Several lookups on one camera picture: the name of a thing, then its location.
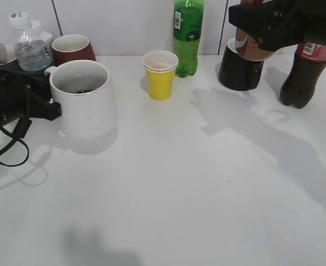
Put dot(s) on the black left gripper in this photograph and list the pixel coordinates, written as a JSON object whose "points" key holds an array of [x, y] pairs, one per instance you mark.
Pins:
{"points": [[41, 106]]}

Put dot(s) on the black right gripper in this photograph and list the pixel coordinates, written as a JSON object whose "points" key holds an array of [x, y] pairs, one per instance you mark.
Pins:
{"points": [[279, 24]]}

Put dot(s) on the Nescafe coffee bottle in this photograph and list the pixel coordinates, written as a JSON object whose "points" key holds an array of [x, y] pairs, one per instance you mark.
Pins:
{"points": [[248, 48]]}

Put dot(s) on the white mug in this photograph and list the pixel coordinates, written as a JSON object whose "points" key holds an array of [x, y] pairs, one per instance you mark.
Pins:
{"points": [[84, 91]]}

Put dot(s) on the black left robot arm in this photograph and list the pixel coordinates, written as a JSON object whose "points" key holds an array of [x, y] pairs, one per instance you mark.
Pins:
{"points": [[25, 94]]}

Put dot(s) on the yellow paper cup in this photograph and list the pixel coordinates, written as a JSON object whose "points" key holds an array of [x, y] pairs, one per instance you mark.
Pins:
{"points": [[160, 66]]}

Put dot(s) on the cola bottle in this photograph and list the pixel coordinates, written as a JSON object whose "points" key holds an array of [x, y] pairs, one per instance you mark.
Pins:
{"points": [[299, 87]]}

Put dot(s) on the Cestbon water bottle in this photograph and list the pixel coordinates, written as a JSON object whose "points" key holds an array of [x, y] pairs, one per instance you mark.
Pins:
{"points": [[31, 50]]}

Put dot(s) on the black mug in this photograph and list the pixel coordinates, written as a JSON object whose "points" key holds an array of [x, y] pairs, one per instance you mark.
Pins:
{"points": [[237, 73]]}

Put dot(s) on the dark red mug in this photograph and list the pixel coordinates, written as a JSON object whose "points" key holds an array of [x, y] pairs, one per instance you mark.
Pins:
{"points": [[72, 47]]}

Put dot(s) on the green soda bottle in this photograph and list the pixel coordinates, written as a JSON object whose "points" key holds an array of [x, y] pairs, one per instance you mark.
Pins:
{"points": [[187, 27]]}

